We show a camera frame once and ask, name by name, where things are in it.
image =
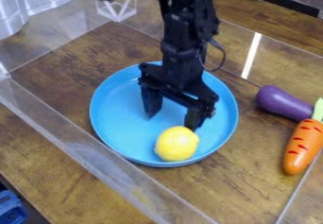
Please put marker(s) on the blue plastic object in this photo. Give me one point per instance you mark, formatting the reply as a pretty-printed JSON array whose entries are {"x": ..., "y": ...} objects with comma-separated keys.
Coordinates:
[{"x": 12, "y": 211}]

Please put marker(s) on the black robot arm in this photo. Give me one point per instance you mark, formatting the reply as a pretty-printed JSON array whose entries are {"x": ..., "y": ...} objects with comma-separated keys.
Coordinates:
[{"x": 191, "y": 24}]

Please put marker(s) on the purple toy eggplant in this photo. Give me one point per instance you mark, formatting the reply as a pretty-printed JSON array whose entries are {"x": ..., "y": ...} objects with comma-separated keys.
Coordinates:
[{"x": 279, "y": 102}]

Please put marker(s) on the blue round tray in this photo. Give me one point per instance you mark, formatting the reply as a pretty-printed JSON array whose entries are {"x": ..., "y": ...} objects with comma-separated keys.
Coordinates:
[{"x": 120, "y": 123}]

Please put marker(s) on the orange toy carrot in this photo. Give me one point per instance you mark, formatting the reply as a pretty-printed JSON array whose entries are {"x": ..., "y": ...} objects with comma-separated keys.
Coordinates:
[{"x": 304, "y": 142}]

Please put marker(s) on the yellow toy lemon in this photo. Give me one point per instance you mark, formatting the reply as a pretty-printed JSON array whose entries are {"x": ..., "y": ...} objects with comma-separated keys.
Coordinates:
[{"x": 176, "y": 144}]

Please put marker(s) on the clear acrylic enclosure wall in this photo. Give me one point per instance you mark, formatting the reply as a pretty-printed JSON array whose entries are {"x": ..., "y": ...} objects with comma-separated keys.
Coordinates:
[{"x": 75, "y": 180}]

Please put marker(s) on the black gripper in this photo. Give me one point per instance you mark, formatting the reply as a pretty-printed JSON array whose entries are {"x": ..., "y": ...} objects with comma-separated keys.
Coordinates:
[{"x": 176, "y": 79}]

